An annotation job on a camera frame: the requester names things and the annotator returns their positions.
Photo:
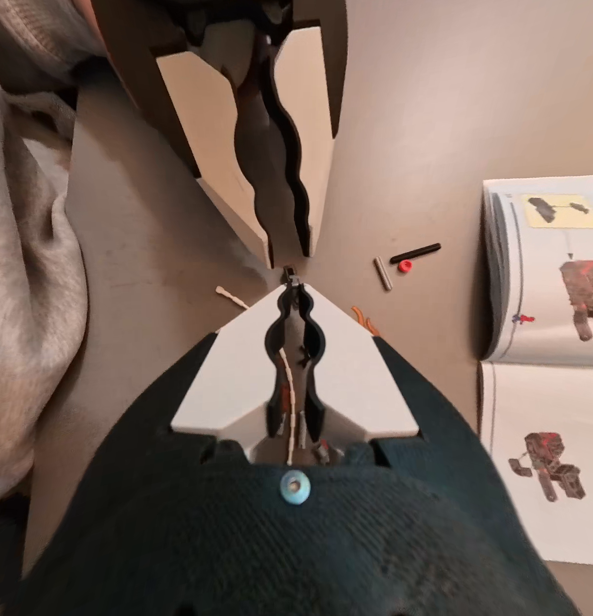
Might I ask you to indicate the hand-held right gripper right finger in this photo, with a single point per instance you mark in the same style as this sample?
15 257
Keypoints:
363 385

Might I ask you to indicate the small black lego part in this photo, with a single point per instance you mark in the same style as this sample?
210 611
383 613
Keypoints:
290 275

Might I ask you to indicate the grey lego axle pin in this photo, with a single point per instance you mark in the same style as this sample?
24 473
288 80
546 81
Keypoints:
383 274

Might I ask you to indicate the black lego axle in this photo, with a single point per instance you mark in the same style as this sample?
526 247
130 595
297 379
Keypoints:
415 253

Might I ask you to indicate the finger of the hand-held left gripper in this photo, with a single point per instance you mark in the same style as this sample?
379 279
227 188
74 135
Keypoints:
200 120
311 120

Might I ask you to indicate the lego instruction booklet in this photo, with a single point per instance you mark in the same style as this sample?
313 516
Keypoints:
542 298

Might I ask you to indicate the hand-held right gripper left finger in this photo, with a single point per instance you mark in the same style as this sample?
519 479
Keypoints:
229 380

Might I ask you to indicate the orange transparent lego flame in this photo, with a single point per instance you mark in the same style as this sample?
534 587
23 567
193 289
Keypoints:
366 322

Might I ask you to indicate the red round lego stud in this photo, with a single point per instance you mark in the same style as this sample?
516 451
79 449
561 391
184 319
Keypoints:
405 266

